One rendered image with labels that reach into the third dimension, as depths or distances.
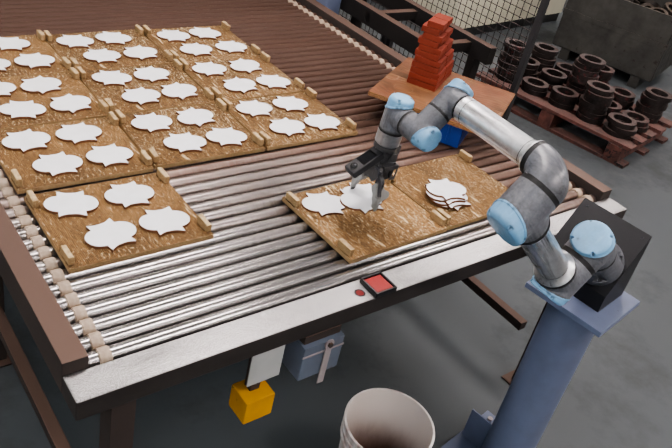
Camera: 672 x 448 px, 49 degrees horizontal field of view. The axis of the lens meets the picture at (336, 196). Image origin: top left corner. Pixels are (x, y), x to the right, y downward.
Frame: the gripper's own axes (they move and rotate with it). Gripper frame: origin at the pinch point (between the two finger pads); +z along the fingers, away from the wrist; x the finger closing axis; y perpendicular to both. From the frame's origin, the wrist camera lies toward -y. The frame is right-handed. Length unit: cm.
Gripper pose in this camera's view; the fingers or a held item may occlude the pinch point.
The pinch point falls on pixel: (361, 199)
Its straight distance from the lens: 226.0
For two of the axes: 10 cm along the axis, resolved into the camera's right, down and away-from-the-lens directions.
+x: -5.9, -5.6, 5.8
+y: 7.6, -1.5, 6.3
